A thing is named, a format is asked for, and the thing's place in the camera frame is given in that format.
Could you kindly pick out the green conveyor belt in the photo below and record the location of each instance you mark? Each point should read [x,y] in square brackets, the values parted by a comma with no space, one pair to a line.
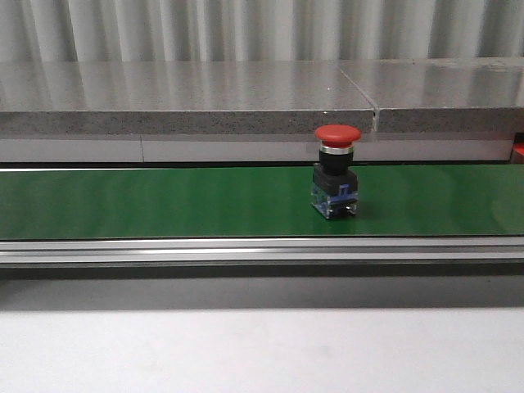
[394,200]

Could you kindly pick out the red button clear base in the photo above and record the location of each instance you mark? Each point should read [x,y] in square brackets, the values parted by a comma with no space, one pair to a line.
[334,189]

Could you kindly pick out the aluminium conveyor frame rail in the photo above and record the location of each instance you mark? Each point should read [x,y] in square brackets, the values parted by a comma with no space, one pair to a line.
[257,257]

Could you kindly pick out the grey pleated curtain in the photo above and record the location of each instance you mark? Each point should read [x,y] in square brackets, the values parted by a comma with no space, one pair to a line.
[258,30]

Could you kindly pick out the grey speckled stone counter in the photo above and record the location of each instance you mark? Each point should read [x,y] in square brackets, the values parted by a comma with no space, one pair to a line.
[147,112]

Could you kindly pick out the orange object at right edge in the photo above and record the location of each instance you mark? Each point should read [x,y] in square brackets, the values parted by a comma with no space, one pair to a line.
[517,156]

